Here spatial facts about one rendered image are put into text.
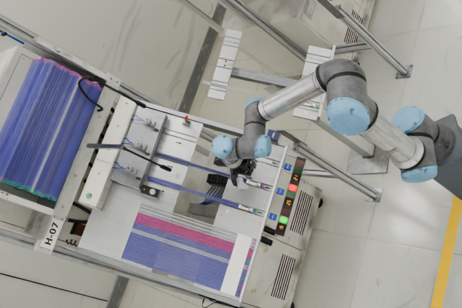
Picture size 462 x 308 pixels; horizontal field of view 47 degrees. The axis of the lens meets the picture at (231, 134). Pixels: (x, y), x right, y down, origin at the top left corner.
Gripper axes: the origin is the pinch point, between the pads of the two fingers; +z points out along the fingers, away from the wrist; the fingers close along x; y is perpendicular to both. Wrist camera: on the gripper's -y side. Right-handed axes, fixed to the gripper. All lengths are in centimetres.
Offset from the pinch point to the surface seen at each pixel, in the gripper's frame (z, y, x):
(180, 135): 5.4, -35.9, 11.0
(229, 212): 13.3, -5.9, -14.5
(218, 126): 8.2, -20.9, 19.1
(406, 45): 83, 38, 111
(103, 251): 2, -49, -46
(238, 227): 14.7, -0.6, -19.6
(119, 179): -5, -50, -16
